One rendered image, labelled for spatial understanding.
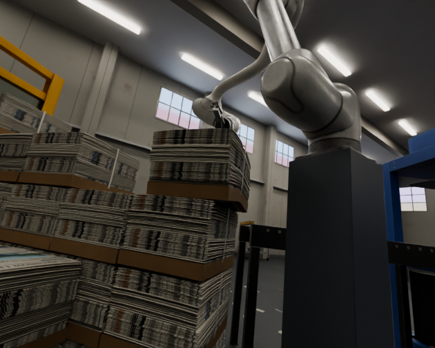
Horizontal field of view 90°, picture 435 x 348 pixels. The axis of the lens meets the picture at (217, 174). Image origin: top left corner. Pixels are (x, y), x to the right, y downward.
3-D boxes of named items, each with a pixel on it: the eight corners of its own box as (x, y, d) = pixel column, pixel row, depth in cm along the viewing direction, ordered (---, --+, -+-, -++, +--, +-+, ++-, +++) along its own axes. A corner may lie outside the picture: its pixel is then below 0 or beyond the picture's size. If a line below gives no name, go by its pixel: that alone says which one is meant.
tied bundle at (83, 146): (68, 187, 81) (85, 130, 87) (14, 183, 90) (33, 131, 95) (132, 202, 116) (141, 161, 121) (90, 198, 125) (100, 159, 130)
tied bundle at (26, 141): (14, 183, 90) (33, 131, 95) (-28, 179, 99) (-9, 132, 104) (91, 198, 125) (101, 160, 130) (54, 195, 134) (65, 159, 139)
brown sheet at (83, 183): (69, 185, 81) (72, 174, 82) (16, 181, 90) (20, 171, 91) (133, 201, 116) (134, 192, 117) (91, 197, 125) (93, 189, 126)
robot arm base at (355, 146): (383, 168, 71) (382, 152, 72) (348, 148, 59) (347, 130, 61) (329, 176, 86) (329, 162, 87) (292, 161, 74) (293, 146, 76)
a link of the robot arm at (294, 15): (276, 43, 113) (258, 26, 106) (296, 5, 108) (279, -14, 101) (293, 43, 103) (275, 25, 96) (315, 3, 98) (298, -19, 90)
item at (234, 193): (228, 200, 64) (228, 186, 65) (145, 194, 73) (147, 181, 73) (239, 201, 79) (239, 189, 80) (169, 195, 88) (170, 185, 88)
